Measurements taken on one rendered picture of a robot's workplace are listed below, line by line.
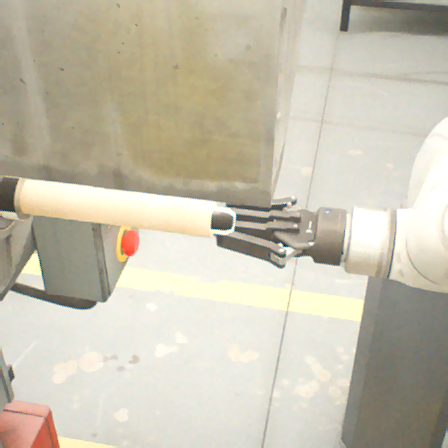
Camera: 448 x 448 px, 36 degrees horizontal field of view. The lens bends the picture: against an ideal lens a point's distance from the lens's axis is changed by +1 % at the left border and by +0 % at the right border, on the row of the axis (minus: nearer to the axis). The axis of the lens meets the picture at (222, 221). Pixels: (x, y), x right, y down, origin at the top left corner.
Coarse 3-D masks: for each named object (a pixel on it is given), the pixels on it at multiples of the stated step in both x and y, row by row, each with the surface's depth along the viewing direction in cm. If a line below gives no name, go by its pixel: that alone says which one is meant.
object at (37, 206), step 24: (24, 192) 64; (48, 192) 64; (72, 192) 63; (96, 192) 63; (120, 192) 63; (72, 216) 64; (96, 216) 63; (120, 216) 62; (144, 216) 62; (168, 216) 62; (192, 216) 61
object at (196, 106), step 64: (0, 0) 36; (64, 0) 36; (128, 0) 35; (192, 0) 34; (256, 0) 34; (0, 64) 39; (64, 64) 38; (128, 64) 37; (192, 64) 36; (256, 64) 36; (0, 128) 42; (64, 128) 41; (128, 128) 40; (192, 128) 39; (256, 128) 38; (192, 192) 42; (256, 192) 41
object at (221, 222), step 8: (216, 208) 62; (224, 208) 62; (216, 216) 61; (224, 216) 61; (232, 216) 62; (216, 224) 61; (224, 224) 61; (232, 224) 62; (216, 232) 62; (224, 232) 62
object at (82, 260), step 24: (48, 216) 92; (48, 240) 95; (72, 240) 94; (96, 240) 94; (120, 240) 101; (48, 264) 98; (72, 264) 97; (96, 264) 96; (120, 264) 103; (24, 288) 103; (48, 288) 101; (72, 288) 100; (96, 288) 99
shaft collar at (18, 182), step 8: (8, 176) 64; (0, 184) 64; (8, 184) 63; (16, 184) 63; (0, 192) 63; (8, 192) 63; (16, 192) 63; (0, 200) 64; (8, 200) 63; (16, 200) 63; (0, 208) 64; (8, 208) 64; (16, 208) 64; (8, 216) 65; (16, 216) 64; (24, 216) 65
